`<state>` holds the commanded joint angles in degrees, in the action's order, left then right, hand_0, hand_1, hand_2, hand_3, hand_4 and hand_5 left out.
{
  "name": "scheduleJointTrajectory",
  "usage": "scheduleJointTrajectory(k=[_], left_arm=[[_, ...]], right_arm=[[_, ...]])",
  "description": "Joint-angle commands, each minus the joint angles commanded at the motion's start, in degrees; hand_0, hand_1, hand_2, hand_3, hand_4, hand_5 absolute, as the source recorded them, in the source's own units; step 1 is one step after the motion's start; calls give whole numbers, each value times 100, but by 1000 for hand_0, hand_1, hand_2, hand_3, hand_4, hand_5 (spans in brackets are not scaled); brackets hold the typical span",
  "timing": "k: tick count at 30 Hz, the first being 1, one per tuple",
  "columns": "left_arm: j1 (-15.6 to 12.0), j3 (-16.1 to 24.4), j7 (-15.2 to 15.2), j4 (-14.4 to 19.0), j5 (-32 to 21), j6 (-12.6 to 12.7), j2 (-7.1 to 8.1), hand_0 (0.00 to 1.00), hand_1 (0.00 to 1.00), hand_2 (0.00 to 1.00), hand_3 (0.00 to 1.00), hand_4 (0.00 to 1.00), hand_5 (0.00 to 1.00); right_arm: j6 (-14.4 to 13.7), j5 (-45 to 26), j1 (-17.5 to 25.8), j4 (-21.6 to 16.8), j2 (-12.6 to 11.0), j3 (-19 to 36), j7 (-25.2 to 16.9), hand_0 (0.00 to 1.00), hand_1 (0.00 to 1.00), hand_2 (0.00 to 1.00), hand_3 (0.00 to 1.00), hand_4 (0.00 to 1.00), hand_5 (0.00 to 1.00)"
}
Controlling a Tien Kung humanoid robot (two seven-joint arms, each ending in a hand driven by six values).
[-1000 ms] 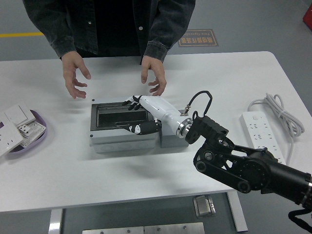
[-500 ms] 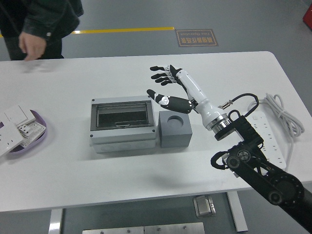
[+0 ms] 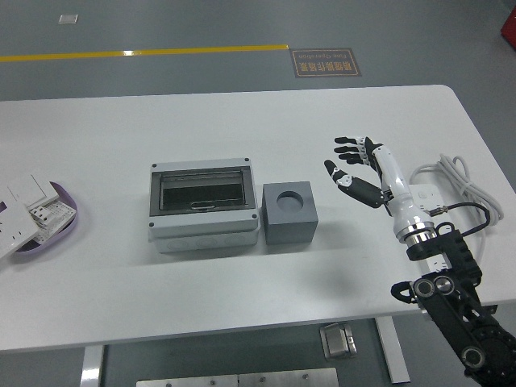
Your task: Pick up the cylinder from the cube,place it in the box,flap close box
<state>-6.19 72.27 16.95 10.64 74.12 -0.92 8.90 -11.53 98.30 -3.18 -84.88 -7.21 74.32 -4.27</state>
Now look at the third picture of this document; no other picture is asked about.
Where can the small silver floor plate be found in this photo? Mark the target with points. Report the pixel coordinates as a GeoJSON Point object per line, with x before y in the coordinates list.
{"type": "Point", "coordinates": [68, 19]}

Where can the grey electrical box clear lid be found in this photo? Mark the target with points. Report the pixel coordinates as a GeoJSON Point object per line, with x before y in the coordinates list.
{"type": "Point", "coordinates": [201, 227]}

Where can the large white socket plate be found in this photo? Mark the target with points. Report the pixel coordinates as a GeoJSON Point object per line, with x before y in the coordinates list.
{"type": "Point", "coordinates": [12, 231]}

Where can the white switch plate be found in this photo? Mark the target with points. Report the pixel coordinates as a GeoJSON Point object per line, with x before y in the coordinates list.
{"type": "Point", "coordinates": [30, 189]}

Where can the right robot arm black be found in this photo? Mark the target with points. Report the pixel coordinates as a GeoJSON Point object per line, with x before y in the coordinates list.
{"type": "Point", "coordinates": [455, 318]}

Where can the yellow floor tape line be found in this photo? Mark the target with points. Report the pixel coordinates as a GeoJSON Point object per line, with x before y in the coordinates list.
{"type": "Point", "coordinates": [141, 52]}

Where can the black table control panel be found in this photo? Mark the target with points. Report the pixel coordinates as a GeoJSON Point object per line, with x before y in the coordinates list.
{"type": "Point", "coordinates": [492, 309]}

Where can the grey cube with round hole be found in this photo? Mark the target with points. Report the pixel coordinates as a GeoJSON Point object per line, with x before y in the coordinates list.
{"type": "Point", "coordinates": [290, 230]}

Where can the white socket module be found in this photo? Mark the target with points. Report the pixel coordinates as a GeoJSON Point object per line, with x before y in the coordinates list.
{"type": "Point", "coordinates": [52, 215]}

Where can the red object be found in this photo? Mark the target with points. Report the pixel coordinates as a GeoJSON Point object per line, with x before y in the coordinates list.
{"type": "Point", "coordinates": [509, 24]}

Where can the metal floor socket box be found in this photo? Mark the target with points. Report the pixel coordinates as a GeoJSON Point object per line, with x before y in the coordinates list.
{"type": "Point", "coordinates": [338, 340]}

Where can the purple oval tray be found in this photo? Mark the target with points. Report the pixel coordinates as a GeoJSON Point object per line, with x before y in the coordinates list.
{"type": "Point", "coordinates": [67, 225]}

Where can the metal floor plate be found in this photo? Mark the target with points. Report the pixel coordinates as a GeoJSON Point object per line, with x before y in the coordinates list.
{"type": "Point", "coordinates": [238, 379]}

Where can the white table leg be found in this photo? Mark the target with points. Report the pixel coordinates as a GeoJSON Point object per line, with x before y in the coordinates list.
{"type": "Point", "coordinates": [393, 354]}
{"type": "Point", "coordinates": [90, 367]}

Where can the white power strip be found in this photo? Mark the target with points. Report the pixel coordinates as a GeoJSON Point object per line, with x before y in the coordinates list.
{"type": "Point", "coordinates": [423, 195]}

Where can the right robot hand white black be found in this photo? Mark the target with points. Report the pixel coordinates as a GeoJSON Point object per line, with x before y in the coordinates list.
{"type": "Point", "coordinates": [403, 201]}

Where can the brown floor sign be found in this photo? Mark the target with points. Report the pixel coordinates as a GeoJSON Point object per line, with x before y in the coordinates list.
{"type": "Point", "coordinates": [325, 63]}

